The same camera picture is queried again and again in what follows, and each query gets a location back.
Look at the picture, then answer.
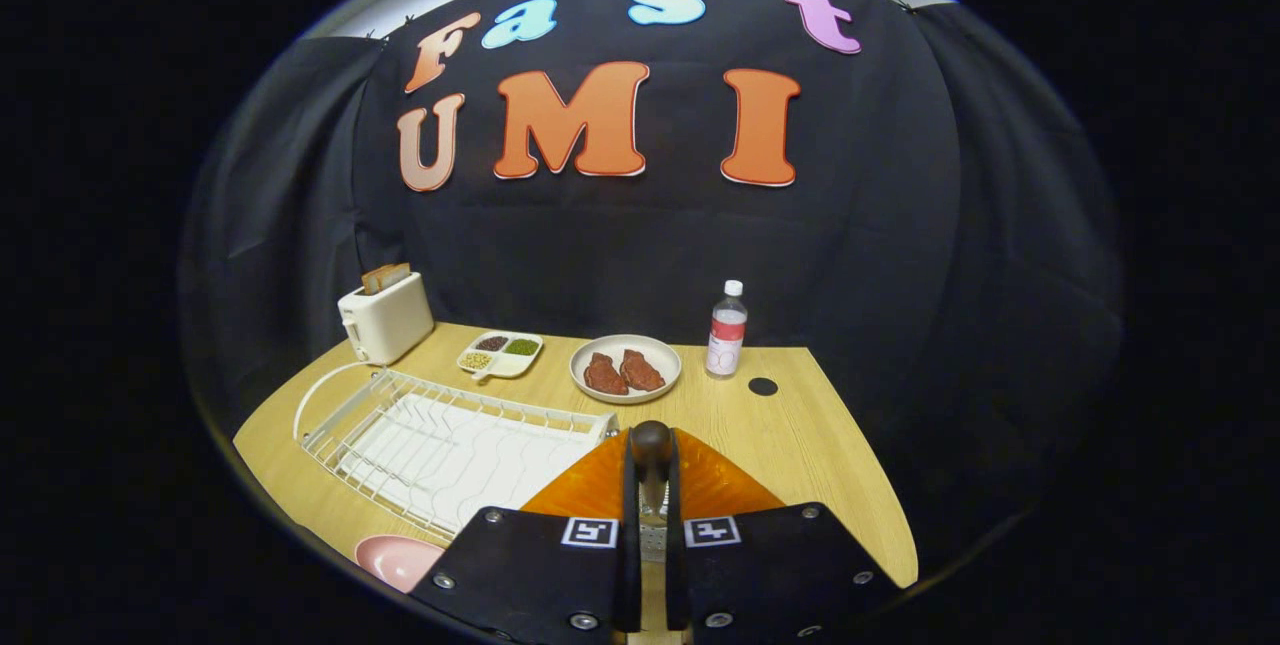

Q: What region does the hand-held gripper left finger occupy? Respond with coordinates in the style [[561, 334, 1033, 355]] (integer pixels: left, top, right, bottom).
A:
[[410, 428, 643, 645]]

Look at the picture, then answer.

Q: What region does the pink plate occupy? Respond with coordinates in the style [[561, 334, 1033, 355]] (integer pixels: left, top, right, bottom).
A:
[[355, 535, 448, 594]]

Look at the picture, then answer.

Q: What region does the white toaster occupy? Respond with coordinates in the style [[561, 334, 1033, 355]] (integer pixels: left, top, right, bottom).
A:
[[337, 271, 436, 366]]

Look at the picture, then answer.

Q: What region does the white divided dish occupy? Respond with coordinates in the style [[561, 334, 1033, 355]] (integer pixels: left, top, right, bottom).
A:
[[457, 330, 544, 383]]

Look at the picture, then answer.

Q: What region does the white wire dish rack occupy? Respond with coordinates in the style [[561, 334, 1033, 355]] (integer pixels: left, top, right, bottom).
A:
[[293, 362, 619, 541]]

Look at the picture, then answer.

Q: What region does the clear red label water bottle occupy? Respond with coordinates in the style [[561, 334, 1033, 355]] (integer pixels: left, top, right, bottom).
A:
[[705, 279, 749, 380]]

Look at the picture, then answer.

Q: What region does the red raw steak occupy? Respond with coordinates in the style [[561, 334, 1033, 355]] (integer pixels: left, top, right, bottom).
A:
[[619, 348, 667, 393], [584, 352, 630, 397]]

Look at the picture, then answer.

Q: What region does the wooden handled spoon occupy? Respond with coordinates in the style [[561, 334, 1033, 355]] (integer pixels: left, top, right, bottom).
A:
[[629, 420, 675, 526]]

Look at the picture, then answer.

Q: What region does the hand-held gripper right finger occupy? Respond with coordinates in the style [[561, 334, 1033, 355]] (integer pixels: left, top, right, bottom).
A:
[[664, 428, 906, 645]]

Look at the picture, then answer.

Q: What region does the white drip tray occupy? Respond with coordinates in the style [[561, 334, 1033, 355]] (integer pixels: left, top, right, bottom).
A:
[[338, 393, 601, 531]]

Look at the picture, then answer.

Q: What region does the white steak plate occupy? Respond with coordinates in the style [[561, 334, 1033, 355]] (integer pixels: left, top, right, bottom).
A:
[[569, 333, 683, 405]]

